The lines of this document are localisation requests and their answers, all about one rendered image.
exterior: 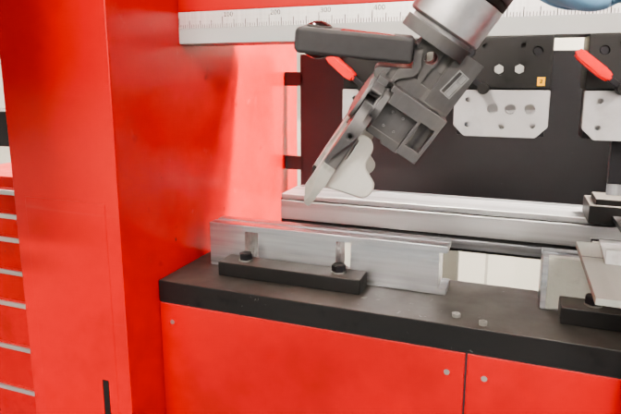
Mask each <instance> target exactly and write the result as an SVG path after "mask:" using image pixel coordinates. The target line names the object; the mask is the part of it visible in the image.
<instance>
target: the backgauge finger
mask: <svg viewBox="0 0 621 414"><path fill-rule="evenodd" d="M582 212H583V213H584V215H585V217H586V220H587V222H588V223H589V224H597V225H616V226H617V228H618V230H619V231H620V233H621V196H616V195H605V192H595V191H593V192H592V193H591V195H584V196H583V205H582Z"/></svg>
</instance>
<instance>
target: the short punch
mask: <svg viewBox="0 0 621 414"><path fill-rule="evenodd" d="M605 195H616V196H621V141H610V148H609V156H608V165H607V175H606V192H605Z"/></svg>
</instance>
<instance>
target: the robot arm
mask: <svg viewBox="0 0 621 414"><path fill-rule="evenodd" d="M541 1H542V2H544V3H545V4H547V5H549V6H553V7H556V8H560V9H564V10H578V11H585V12H592V11H600V10H604V9H607V8H608V7H611V6H614V5H616V4H617V3H621V0H541ZM512 2H513V0H415V1H414V2H413V4H412V6H413V8H414V9H415V12H414V13H411V12H410V11H409V13H408V15H407V16H406V18H405V19H404V20H403V22H402V23H403V24H404V25H406V26H407V27H408V28H409V29H411V30H413V31H414V32H415V33H417V34H418V35H419V36H420V37H419V39H418V40H417V42H416V43H415V39H414V37H413V36H412V35H407V34H398V33H389V32H379V31H370V30H352V29H342V28H333V26H331V25H330V24H329V23H327V22H325V21H321V20H315V21H313V22H310V23H309V24H307V25H304V26H300V27H298V28H297V29H296V31H295V43H294V48H295V50H296V51H297V52H298V53H303V54H306V55H308V56H309V57H312V58H315V59H322V58H325V57H327V56H338V57H347V58H356V59H365V60H373V61H383V62H391V63H400V64H391V63H377V64H376V65H375V67H374V71H373V72H372V73H371V75H370V76H369V78H368V79H367V81H366V82H365V83H364V85H363V86H362V88H361V89H360V91H359V93H358V94H357V96H356V97H355V99H354V100H353V102H352V104H351V106H350V107H349V109H348V113H347V115H346V116H345V118H344V119H343V120H342V122H341V123H340V125H339V126H338V128H337V129H336V131H335V133H334V134H333V136H332V138H331V139H330V140H329V141H328V143H327V144H326V146H325V147H324V149H323V151H322V152H321V154H320V156H319V157H318V159H317V160H316V162H315V163H314V165H313V167H312V175H311V177H310V178H309V180H308V181H307V182H306V184H305V196H304V203H305V204H306V205H308V206H310V205H311V203H312V202H313V201H314V199H315V198H316V197H317V196H318V194H319V193H320V192H321V190H322V189H323V187H326V188H329V189H334V190H337V191H340V192H343V193H346V194H348V195H351V196H354V197H358V198H366V197H368V196H369V195H371V193H372V191H373V189H374V182H373V180H372V178H371V176H370V173H371V172H372V171H373V169H374V167H375V162H374V161H373V159H372V157H371V153H372V151H373V144H372V141H371V140H372V139H373V136H374V137H375V138H377V139H378V140H380V143H381V144H382V145H383V146H385V147H386V148H388V149H389V150H391V151H392V152H394V153H398V154H400V155H401V156H403V157H404V158H406V159H407V160H409V161H410V162H412V163H413V164H415V163H416V162H417V161H418V160H419V158H420V157H421V155H422V154H423V153H424V152H425V150H426V149H427V148H428V146H429V145H430V144H431V142H432V141H433V140H434V138H435V137H436V136H437V134H438V133H439V132H440V130H441V129H442V128H443V127H444V125H445V124H446V119H445V118H446V116H447V115H448V114H449V112H450V111H451V110H452V108H453V107H454V106H455V104H456V103H457V102H458V100H459V99H460V98H461V96H462V95H463V94H464V92H465V91H466V90H467V88H468V87H469V86H470V84H471V83H472V82H473V80H475V79H476V77H477V76H478V75H479V73H480V72H481V71H482V69H483V68H484V66H482V65H481V64H480V63H478V62H477V61H475V60H474V59H473V58H471V57H470V56H469V55H470V53H469V52H468V50H469V48H471V49H472V50H475V49H477V48H478V47H479V46H480V44H481V43H482V41H483V40H484V39H485V37H486V36H487V35H488V33H489V32H490V31H491V29H492V28H493V26H494V25H495V24H496V23H497V21H498V20H499V19H500V17H502V16H503V15H502V14H504V13H505V11H506V10H507V8H508V7H509V6H510V4H511V3H512ZM429 52H434V53H435V57H434V59H433V60H432V61H430V62H427V61H425V60H424V56H425V55H426V54H427V53H429ZM426 140H427V141H426ZM425 142H426V143H425ZM424 143H425V144H424ZM423 144H424V145H423ZM422 146H423V147H422ZM421 147H422V148H421ZM420 148H421V149H420Z"/></svg>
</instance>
